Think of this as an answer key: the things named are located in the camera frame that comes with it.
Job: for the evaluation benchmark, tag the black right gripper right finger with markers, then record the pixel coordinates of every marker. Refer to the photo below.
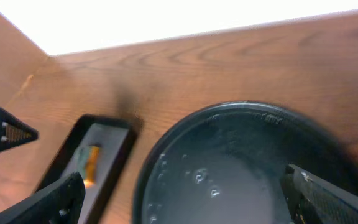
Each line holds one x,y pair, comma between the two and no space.
311,199

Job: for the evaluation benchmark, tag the black round tray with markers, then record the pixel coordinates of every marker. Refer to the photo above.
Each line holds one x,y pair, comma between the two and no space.
223,164

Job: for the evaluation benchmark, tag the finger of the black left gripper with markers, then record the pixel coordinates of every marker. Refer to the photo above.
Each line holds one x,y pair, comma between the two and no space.
14,132

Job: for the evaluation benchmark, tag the black rectangular tray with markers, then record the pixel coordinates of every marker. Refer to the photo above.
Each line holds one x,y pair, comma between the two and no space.
115,137

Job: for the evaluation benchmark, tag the green orange sponge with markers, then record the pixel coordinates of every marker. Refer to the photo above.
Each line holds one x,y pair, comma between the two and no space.
86,159

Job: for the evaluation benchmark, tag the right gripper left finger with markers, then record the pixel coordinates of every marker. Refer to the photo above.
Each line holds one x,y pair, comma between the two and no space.
59,202

